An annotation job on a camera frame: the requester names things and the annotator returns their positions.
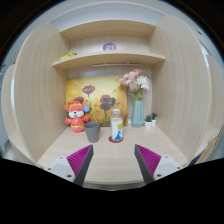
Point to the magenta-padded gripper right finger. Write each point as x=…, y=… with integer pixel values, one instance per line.
x=155, y=163

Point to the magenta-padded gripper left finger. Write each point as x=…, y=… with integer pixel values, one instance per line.
x=71, y=163

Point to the clear plastic drink bottle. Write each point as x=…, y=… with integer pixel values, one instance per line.
x=116, y=126

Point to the grey ribbed mug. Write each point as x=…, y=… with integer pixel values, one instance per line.
x=92, y=131

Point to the succulent in white pot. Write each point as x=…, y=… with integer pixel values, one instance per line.
x=154, y=118
x=148, y=123

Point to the red plush toy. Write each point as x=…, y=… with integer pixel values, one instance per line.
x=77, y=118

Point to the flat round red coaster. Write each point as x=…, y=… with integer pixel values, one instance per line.
x=111, y=140

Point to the pale teal faceted vase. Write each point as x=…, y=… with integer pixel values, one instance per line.
x=138, y=115

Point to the yellow poppy flower painting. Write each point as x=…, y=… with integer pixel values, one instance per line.
x=100, y=88

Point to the pink and white flower bouquet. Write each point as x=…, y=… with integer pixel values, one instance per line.
x=135, y=81

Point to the light wooden shelf unit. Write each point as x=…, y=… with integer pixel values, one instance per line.
x=108, y=58

